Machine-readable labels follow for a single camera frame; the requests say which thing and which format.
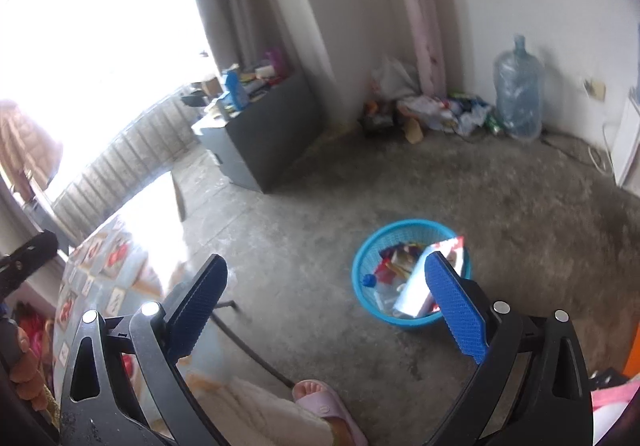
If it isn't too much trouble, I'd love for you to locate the red white snack bag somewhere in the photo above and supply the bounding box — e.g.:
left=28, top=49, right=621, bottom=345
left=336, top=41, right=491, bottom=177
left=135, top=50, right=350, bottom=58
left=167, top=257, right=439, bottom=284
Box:
left=393, top=236, right=465, bottom=319

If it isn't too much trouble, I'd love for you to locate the blue white plastic bottle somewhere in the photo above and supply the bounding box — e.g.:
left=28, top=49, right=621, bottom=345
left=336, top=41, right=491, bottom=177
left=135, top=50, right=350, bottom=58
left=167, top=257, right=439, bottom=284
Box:
left=361, top=273, right=405, bottom=315

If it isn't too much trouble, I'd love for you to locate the red plastic wrapper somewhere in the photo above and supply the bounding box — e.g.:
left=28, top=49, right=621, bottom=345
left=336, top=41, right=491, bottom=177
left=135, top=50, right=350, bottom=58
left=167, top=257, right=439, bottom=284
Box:
left=373, top=247, right=397, bottom=285

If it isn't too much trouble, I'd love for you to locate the blue plastic trash basket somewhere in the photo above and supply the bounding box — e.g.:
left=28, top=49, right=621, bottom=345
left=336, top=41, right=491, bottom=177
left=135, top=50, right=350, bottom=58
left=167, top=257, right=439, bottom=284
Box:
left=352, top=219, right=472, bottom=329

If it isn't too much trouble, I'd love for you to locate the person's left hand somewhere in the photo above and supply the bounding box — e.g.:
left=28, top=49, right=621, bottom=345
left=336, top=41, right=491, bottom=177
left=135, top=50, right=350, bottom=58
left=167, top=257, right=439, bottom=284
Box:
left=10, top=327, right=49, bottom=411

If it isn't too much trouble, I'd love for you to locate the fruit print tablecloth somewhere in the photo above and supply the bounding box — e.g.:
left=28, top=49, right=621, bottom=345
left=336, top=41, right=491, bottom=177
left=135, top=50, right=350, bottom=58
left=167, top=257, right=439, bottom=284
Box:
left=49, top=170, right=189, bottom=427

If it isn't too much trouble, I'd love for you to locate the beige hanging down jacket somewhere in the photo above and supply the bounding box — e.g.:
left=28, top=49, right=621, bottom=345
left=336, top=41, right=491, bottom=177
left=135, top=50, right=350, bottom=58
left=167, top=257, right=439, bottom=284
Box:
left=1, top=102, right=62, bottom=203

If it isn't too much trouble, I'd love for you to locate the pink slipper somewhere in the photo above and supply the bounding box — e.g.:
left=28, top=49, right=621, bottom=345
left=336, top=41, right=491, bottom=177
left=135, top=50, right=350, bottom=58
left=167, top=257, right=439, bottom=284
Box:
left=292, top=379, right=369, bottom=446

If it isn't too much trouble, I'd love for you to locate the metal balcony railing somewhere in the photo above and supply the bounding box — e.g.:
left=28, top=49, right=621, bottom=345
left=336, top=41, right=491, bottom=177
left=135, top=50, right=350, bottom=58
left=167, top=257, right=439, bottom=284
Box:
left=23, top=94, right=200, bottom=248

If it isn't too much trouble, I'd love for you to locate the dark grey side cabinet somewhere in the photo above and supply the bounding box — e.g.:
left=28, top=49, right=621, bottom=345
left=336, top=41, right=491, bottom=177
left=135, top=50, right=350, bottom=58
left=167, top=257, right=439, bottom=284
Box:
left=192, top=73, right=323, bottom=193

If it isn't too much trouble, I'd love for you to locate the clutter pile in corner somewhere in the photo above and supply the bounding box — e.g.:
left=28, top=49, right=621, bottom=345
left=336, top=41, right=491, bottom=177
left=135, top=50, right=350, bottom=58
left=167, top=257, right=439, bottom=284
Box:
left=358, top=56, right=503, bottom=144

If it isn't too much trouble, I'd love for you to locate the blue spray bottle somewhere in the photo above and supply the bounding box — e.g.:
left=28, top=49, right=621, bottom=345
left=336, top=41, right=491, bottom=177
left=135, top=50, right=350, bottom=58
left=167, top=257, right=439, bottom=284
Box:
left=222, top=69, right=250, bottom=112

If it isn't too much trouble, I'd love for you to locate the large clear water jug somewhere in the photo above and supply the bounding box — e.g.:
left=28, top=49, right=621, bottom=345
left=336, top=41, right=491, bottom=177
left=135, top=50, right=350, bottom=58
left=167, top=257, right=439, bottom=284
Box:
left=494, top=34, right=544, bottom=142

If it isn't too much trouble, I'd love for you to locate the pink rolled mat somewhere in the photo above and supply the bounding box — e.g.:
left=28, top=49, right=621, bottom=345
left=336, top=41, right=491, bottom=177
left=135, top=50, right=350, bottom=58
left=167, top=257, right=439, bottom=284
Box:
left=404, top=0, right=447, bottom=98

